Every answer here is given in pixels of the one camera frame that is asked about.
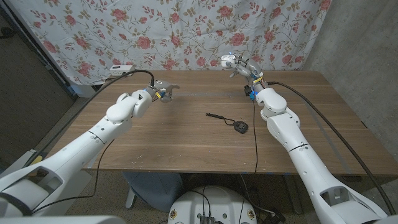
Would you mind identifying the yellow and black floor pedal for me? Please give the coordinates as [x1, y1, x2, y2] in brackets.
[29, 154, 44, 166]

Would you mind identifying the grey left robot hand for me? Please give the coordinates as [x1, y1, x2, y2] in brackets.
[144, 79, 180, 104]

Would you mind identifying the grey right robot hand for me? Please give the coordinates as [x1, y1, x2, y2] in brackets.
[228, 52, 269, 93]

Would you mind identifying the blue-grey chair under table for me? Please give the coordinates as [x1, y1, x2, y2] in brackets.
[123, 171, 184, 213]

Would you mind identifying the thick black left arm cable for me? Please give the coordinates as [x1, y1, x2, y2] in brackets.
[23, 69, 156, 169]

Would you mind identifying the black timer with lanyard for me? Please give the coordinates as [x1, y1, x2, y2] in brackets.
[205, 112, 249, 134]

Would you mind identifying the black door frame strip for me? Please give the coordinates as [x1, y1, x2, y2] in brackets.
[0, 3, 78, 101]

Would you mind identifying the white AirPods case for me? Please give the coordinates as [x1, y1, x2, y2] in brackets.
[221, 54, 238, 68]

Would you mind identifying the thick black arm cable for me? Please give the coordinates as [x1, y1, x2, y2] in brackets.
[267, 80, 397, 215]
[23, 69, 156, 169]

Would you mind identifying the white robot torso base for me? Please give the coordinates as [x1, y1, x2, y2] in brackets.
[167, 185, 258, 224]

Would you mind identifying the grey table leg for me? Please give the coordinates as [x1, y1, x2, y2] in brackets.
[284, 174, 303, 215]

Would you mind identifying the white power strip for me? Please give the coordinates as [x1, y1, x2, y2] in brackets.
[109, 64, 136, 77]

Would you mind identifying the floral backdrop cloth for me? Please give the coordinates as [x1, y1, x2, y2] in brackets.
[7, 0, 333, 86]

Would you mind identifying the white robot head edge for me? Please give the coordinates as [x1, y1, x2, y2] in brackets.
[0, 215, 127, 224]

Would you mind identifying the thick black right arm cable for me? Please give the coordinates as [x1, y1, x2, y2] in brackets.
[267, 80, 397, 215]

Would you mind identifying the white table leg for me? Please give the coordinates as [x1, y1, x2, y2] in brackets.
[125, 186, 137, 208]

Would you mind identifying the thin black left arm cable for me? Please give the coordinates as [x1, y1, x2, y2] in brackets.
[30, 138, 116, 215]

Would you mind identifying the black power adapter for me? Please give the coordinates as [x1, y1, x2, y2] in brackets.
[263, 211, 287, 224]

